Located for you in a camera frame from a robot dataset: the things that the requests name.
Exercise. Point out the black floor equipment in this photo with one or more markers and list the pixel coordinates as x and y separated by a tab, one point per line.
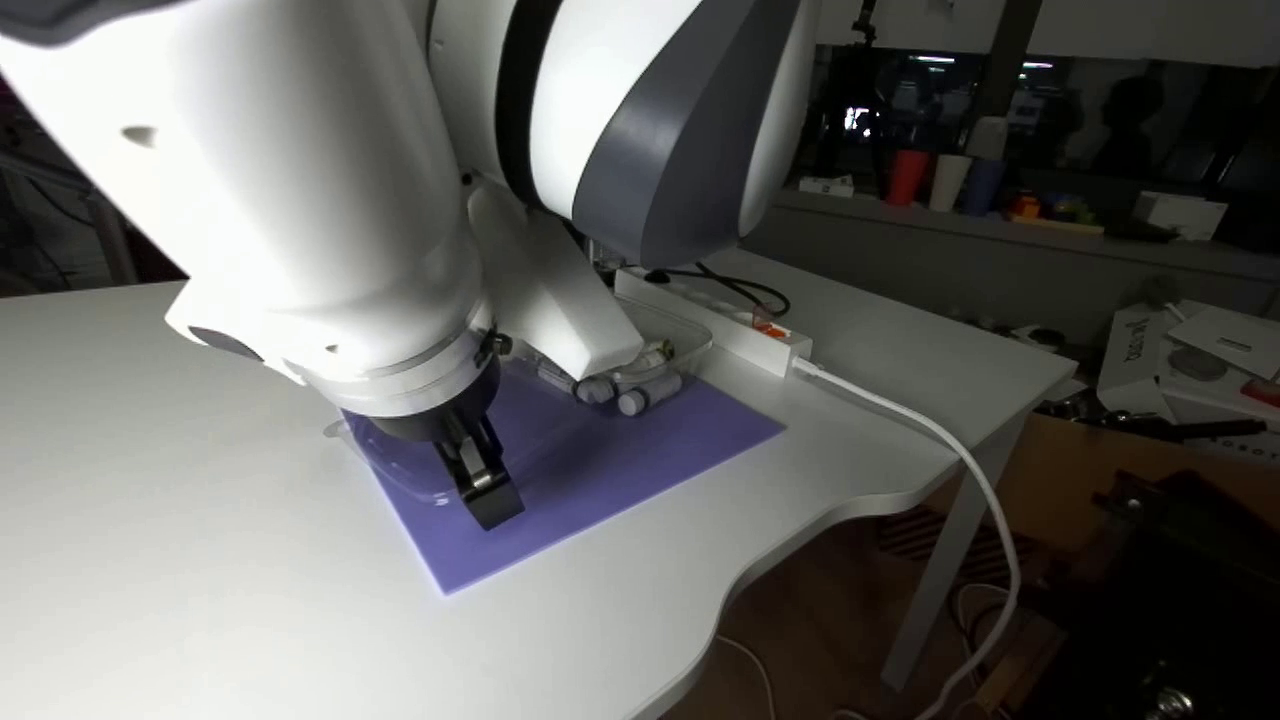
1173	603

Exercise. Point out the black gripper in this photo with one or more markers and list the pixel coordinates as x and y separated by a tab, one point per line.
459	430

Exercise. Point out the purple rectangular mat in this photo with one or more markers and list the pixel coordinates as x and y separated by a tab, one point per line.
601	464

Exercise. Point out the clear plastic lid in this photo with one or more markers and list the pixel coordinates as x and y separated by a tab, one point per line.
401	469

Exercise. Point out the small white box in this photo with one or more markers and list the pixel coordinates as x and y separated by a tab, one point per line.
1180	217

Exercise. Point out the red cup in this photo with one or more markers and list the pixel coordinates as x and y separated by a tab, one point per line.
911	178

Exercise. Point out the small orange object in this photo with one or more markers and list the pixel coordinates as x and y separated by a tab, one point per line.
1025	209

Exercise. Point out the white cup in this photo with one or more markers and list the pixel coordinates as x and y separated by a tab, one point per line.
948	180

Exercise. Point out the blue cup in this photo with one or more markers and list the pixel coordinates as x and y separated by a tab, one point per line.
983	186

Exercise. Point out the metal table leg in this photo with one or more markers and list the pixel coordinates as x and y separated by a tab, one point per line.
948	544

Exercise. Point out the white power strip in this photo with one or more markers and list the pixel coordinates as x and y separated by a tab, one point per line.
763	348

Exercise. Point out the white cardboard box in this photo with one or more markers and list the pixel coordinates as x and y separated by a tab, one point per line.
1186	360

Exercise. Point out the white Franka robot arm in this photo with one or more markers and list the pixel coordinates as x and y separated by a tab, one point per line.
295	172

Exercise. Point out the grey low cabinet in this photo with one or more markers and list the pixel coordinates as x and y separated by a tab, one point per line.
933	266

